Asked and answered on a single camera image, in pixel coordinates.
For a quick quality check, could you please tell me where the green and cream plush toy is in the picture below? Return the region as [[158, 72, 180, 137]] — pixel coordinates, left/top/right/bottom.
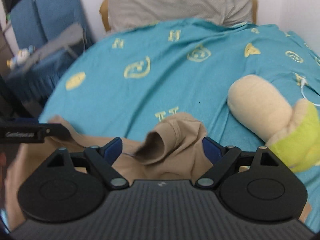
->
[[227, 75, 319, 172]]

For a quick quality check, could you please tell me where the blue folding chair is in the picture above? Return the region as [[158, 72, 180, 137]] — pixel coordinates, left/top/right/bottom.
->
[[5, 0, 93, 103]]

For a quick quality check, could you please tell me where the grey pillow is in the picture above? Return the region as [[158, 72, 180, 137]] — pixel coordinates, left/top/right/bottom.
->
[[108, 0, 253, 31]]

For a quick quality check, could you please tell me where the white charging cable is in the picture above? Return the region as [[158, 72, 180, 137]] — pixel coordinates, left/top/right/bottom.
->
[[299, 77, 320, 107]]

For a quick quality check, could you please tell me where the person's left hand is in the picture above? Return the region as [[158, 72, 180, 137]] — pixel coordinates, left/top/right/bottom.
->
[[0, 152, 7, 192]]

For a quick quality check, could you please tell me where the teal patterned bed sheet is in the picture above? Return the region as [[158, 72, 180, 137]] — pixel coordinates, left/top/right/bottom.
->
[[40, 18, 319, 230]]

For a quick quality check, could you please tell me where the tan garment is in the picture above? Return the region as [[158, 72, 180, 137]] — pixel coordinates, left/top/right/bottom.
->
[[3, 112, 312, 230]]

